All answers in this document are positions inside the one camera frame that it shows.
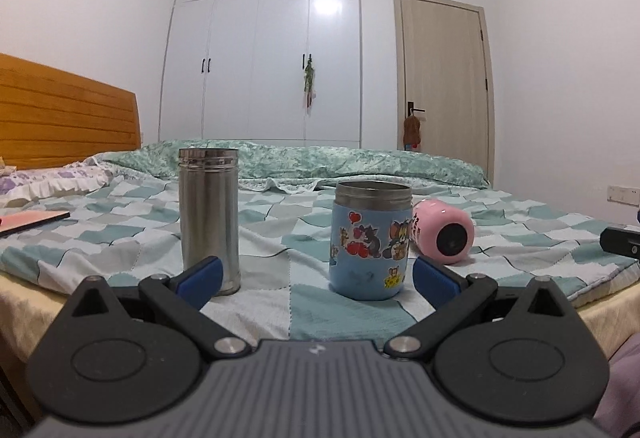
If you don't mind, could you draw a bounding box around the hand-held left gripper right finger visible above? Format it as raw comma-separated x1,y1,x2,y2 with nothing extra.
382,256,578,362

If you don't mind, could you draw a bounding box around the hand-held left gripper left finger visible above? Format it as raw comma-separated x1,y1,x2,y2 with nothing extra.
62,256,253,362

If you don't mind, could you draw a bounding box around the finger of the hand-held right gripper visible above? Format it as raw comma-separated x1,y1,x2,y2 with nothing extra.
600,226,640,261

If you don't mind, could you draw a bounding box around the pink bottle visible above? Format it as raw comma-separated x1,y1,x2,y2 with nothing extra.
409,198,475,265

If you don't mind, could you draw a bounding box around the tall stainless steel cup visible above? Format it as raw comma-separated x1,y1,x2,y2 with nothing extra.
178,147,242,297

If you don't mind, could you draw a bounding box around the blue cartoon print cup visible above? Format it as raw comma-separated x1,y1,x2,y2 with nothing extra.
328,180,414,301

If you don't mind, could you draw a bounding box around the checkered teal bed sheet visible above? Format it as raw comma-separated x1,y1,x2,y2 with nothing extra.
0,168,640,344

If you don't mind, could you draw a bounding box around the person's pink clothing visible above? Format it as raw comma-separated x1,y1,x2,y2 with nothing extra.
592,340,640,438

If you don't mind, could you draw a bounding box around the green floral quilt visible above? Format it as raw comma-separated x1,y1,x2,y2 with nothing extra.
100,139,489,191

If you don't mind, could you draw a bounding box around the pink notebook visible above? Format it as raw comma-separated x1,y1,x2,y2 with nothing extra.
0,211,71,239

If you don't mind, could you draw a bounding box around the purple floral pillow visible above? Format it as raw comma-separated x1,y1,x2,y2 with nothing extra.
0,163,117,205

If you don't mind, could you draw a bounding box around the wooden door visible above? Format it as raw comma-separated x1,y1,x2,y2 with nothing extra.
392,0,496,185

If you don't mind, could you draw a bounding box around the wooden headboard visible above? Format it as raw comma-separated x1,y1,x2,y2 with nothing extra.
0,52,142,171

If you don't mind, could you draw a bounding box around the hanging green plant ornament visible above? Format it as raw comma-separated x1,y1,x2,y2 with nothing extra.
301,60,319,111

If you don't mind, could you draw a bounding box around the white wardrobe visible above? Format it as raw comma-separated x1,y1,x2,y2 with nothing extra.
158,0,362,144

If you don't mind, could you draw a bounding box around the white wall socket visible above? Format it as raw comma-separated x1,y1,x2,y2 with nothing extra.
607,185,640,207

